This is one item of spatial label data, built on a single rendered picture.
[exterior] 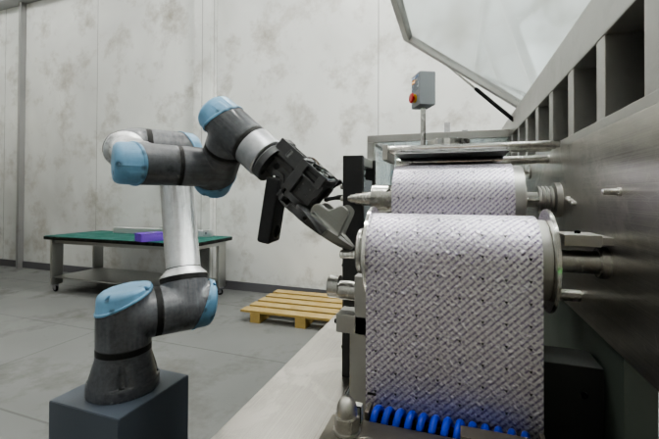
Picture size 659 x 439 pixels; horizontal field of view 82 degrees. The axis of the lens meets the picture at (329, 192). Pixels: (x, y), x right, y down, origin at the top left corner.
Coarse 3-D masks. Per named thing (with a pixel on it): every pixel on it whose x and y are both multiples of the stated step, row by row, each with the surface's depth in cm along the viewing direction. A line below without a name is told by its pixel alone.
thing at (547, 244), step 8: (544, 224) 52; (544, 232) 51; (544, 240) 50; (544, 248) 50; (552, 248) 49; (544, 256) 49; (552, 256) 49; (544, 264) 49; (552, 264) 49; (544, 272) 49; (552, 272) 49; (544, 280) 49; (552, 280) 49; (544, 288) 50; (552, 288) 50; (544, 296) 51
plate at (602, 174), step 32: (608, 128) 51; (640, 128) 42; (576, 160) 65; (608, 160) 51; (640, 160) 42; (576, 192) 65; (608, 192) 48; (640, 192) 42; (576, 224) 65; (608, 224) 51; (640, 224) 42; (640, 256) 42; (576, 288) 65; (608, 288) 51; (640, 288) 42; (608, 320) 51; (640, 320) 42; (640, 352) 42
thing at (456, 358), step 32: (384, 320) 55; (416, 320) 54; (448, 320) 52; (480, 320) 51; (512, 320) 50; (384, 352) 55; (416, 352) 54; (448, 352) 52; (480, 352) 51; (512, 352) 50; (384, 384) 55; (416, 384) 54; (448, 384) 52; (480, 384) 51; (512, 384) 50; (480, 416) 51; (512, 416) 50
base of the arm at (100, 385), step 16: (96, 352) 82; (128, 352) 82; (144, 352) 85; (96, 368) 81; (112, 368) 81; (128, 368) 82; (144, 368) 84; (96, 384) 80; (112, 384) 80; (128, 384) 81; (144, 384) 83; (96, 400) 79; (112, 400) 79; (128, 400) 80
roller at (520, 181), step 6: (516, 168) 76; (522, 168) 75; (516, 174) 74; (522, 174) 73; (516, 180) 73; (522, 180) 72; (516, 186) 72; (522, 186) 72; (516, 192) 72; (522, 192) 72; (516, 198) 72; (522, 198) 72; (516, 204) 72; (522, 204) 72; (516, 210) 72; (522, 210) 72
